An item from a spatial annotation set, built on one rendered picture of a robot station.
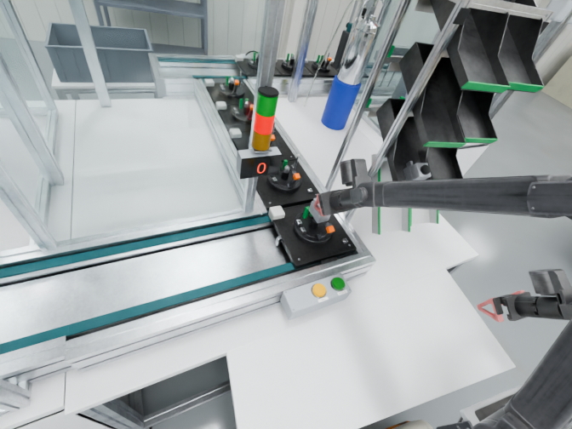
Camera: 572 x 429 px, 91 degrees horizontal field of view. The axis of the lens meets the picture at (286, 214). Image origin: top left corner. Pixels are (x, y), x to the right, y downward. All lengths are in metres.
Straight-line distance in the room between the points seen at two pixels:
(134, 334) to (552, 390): 0.78
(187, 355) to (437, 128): 0.93
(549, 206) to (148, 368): 0.87
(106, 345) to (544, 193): 0.86
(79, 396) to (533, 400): 0.89
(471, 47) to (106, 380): 1.22
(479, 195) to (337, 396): 0.64
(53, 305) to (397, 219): 1.08
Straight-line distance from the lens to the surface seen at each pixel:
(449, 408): 2.15
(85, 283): 0.97
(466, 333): 1.22
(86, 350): 0.84
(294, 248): 0.94
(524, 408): 0.59
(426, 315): 1.15
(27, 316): 0.98
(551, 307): 1.02
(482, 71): 0.91
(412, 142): 1.07
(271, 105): 0.71
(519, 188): 0.50
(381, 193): 0.65
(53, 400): 0.94
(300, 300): 0.86
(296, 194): 1.11
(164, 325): 0.82
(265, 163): 0.81
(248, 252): 0.96
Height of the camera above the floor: 1.71
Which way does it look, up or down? 47 degrees down
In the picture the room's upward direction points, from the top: 16 degrees clockwise
